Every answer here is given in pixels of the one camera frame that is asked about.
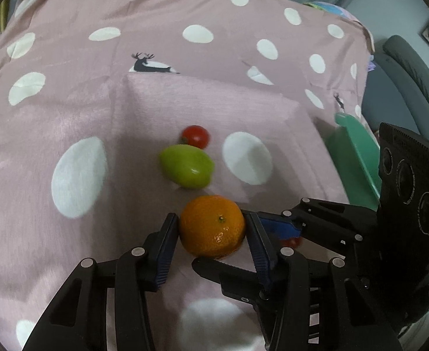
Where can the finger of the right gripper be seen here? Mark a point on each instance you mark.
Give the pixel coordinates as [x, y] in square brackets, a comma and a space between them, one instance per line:
[280, 226]
[247, 287]

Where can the green plastic bowl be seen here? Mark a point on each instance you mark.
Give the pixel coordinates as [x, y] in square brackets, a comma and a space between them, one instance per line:
[355, 155]

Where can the green mango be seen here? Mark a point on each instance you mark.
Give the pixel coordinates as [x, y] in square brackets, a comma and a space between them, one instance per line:
[187, 166]

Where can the pink polka dot tablecloth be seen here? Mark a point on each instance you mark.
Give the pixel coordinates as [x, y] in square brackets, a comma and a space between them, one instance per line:
[91, 91]

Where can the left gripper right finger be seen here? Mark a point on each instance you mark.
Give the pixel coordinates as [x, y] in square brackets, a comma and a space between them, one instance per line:
[304, 304]

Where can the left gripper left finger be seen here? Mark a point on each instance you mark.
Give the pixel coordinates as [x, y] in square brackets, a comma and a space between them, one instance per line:
[76, 316]

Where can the orange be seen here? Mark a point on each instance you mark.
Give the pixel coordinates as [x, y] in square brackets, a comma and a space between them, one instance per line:
[211, 226]

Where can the small red tomato far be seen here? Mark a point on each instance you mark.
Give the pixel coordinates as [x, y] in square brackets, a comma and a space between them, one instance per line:
[196, 136]

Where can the grey sofa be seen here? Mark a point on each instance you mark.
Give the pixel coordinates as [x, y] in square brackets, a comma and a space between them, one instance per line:
[397, 90]

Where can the colourful cloth pile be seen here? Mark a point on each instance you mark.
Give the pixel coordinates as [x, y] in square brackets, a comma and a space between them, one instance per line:
[341, 12]

